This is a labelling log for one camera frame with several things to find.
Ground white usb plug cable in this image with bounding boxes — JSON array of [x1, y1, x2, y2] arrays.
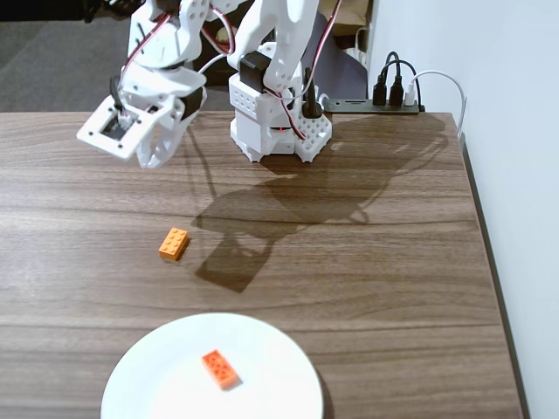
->
[[404, 69, 468, 141]]

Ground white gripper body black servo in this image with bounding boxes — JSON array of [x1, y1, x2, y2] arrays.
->
[[116, 62, 208, 121]]

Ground black robot power plug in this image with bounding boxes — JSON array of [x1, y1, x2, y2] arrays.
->
[[303, 67, 325, 120]]

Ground dark grey power strip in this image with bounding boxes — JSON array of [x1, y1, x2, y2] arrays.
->
[[321, 99, 425, 115]]

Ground black usb plug cable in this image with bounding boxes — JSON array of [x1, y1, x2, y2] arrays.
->
[[380, 59, 423, 108], [372, 51, 401, 110]]

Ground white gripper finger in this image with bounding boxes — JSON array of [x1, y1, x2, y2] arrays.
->
[[135, 138, 153, 169], [147, 101, 194, 170]]

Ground black cabinet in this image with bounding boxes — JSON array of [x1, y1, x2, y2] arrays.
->
[[191, 12, 245, 88]]

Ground white camera cable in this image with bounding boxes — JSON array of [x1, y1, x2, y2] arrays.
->
[[189, 52, 231, 76]]

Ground dark grey chair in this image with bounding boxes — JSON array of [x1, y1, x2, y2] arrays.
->
[[300, 11, 369, 100]]

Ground orange lego block studs up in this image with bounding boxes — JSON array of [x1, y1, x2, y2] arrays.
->
[[157, 226, 192, 264]]

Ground white round plate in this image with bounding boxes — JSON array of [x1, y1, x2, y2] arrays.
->
[[100, 312, 325, 419]]

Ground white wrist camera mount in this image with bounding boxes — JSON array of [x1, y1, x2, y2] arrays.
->
[[75, 94, 176, 163]]

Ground orange lego block upside down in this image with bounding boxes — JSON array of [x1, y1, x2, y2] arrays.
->
[[201, 348, 243, 391]]

